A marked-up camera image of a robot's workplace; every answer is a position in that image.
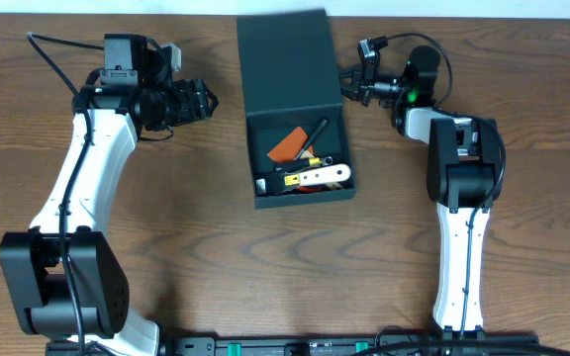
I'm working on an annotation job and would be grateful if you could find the black yellow screwdriver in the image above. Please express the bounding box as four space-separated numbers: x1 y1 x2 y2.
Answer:
274 157 323 172

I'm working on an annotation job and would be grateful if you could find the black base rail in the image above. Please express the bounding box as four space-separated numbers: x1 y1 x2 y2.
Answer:
44 333 539 356

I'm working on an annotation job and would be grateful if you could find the silver ratchet wrench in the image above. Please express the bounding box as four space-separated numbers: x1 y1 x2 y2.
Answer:
321 156 333 166

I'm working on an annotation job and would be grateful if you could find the dark green box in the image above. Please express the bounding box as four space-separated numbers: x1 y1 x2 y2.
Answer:
236 8 357 211

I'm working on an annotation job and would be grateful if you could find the orange scraper wooden handle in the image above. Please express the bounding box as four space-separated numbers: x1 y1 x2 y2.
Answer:
267 127 316 183

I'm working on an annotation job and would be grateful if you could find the metal putty knife wooden handle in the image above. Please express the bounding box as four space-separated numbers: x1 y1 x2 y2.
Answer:
255 164 351 196

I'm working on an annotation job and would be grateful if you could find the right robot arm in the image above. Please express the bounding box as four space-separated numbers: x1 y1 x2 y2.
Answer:
339 38 507 335

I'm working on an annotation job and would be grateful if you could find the small steel hammer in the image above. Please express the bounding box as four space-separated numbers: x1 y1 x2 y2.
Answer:
295 118 329 159

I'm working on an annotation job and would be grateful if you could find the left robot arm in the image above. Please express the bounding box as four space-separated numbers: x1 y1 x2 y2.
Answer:
0 79 218 355

